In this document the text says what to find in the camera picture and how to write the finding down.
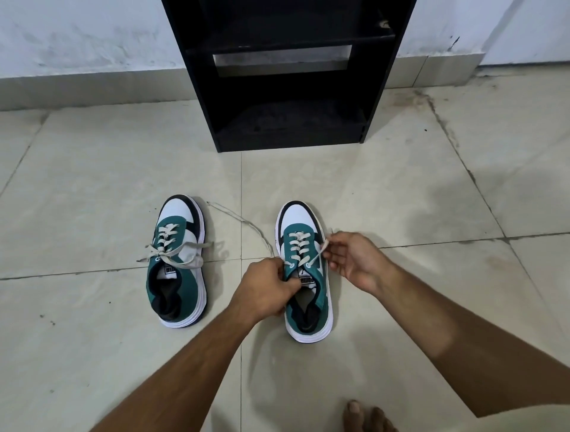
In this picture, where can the person's right forearm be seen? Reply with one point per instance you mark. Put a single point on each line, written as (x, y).
(467, 338)

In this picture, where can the person's left forearm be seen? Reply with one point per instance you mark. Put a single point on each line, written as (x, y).
(178, 378)

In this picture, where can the person's bare foot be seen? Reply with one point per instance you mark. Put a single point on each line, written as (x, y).
(363, 418)

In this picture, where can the person's left thumb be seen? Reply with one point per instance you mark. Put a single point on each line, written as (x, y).
(283, 269)

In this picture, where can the person's left hand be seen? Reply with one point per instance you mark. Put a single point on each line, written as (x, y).
(258, 287)

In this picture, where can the person's right thumb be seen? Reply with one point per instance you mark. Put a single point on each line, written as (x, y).
(342, 237)

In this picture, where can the green white sneaker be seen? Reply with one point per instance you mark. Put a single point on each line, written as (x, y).
(180, 285)
(311, 307)

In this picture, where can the white shoelace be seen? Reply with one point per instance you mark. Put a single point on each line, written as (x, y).
(249, 224)
(167, 242)

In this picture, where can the tied white shoelace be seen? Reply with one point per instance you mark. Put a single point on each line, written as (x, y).
(167, 242)

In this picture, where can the black wooden shoe rack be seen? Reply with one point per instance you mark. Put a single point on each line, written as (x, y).
(285, 89)

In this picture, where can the person's right hand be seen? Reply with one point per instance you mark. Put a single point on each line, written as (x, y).
(363, 262)

